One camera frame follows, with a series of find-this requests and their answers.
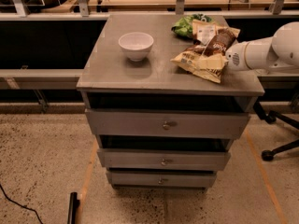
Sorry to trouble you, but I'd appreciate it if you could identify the brown chip bag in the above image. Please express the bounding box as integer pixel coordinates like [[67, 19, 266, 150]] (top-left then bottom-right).
[[187, 20, 240, 57]]

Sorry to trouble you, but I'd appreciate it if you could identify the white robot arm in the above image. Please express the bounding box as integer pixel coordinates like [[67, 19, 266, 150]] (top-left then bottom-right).
[[225, 21, 299, 71]]

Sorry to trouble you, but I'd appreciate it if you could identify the yellow chip bag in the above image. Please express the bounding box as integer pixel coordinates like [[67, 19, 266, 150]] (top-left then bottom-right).
[[171, 51, 227, 84]]

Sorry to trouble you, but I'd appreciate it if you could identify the green chip bag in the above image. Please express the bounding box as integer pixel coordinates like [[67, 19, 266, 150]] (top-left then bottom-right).
[[171, 13, 213, 38]]

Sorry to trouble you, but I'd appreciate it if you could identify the grey three-drawer cabinet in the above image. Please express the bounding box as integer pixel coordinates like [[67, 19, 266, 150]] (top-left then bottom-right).
[[76, 13, 265, 190]]

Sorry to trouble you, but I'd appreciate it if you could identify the top grey drawer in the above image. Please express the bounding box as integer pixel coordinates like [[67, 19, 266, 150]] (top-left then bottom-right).
[[86, 109, 249, 139]]

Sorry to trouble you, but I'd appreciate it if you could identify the grey drawer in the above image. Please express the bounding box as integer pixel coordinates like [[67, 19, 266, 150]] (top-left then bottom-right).
[[86, 109, 249, 139], [107, 171, 216, 188], [98, 148, 231, 171]]

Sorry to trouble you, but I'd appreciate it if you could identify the white ceramic bowl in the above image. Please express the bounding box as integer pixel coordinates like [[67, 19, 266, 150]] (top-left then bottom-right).
[[119, 32, 154, 62]]

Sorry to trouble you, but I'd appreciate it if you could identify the middle grey drawer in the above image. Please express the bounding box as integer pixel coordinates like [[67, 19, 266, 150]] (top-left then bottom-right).
[[98, 148, 231, 171]]

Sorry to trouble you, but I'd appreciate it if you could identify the bottom grey drawer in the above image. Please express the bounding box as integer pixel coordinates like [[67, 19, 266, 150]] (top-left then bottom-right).
[[107, 171, 216, 188]]

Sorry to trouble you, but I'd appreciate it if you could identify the black office chair base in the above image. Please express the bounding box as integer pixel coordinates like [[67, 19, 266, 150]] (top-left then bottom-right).
[[252, 100, 299, 162]]

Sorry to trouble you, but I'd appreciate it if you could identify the black bar on floor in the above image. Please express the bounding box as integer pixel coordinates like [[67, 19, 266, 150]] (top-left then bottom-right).
[[67, 192, 80, 224]]

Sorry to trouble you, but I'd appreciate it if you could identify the black floor cable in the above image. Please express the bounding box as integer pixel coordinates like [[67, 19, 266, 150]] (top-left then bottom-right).
[[0, 183, 45, 224]]

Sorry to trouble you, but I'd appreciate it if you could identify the metal frame railing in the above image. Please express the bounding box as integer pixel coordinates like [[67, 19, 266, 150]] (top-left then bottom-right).
[[0, 0, 299, 21]]

